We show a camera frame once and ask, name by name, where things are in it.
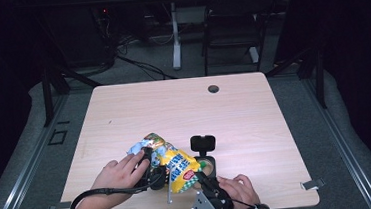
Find black floor cables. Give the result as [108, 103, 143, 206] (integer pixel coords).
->
[114, 49, 179, 85]

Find aluminium floor rail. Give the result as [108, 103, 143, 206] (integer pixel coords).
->
[0, 93, 79, 209]
[301, 69, 371, 209]

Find black folding chair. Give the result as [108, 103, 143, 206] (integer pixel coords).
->
[197, 0, 281, 78]

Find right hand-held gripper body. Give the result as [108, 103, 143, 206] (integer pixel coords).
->
[188, 177, 235, 209]

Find grey tape strip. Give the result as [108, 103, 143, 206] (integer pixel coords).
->
[300, 177, 327, 192]
[46, 200, 73, 209]

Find person's left hand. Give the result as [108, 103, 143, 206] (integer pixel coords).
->
[88, 149, 154, 209]

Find left hand-held gripper cable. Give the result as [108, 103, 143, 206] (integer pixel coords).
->
[66, 171, 170, 209]

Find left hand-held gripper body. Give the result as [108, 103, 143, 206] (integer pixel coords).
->
[134, 162, 176, 208]

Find dark equipment cabinet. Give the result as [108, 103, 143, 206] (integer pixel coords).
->
[55, 5, 118, 70]

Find glass jar with black lid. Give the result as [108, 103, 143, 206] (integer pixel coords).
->
[188, 133, 221, 182]

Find person's right hand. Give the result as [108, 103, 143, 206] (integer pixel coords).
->
[215, 172, 262, 209]

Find black metal stand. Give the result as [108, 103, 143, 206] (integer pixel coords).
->
[263, 47, 328, 114]
[38, 62, 107, 128]

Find yellow spouted pouch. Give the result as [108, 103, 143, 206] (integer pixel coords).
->
[125, 129, 204, 199]

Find white desk leg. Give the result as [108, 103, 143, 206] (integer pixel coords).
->
[167, 1, 185, 71]

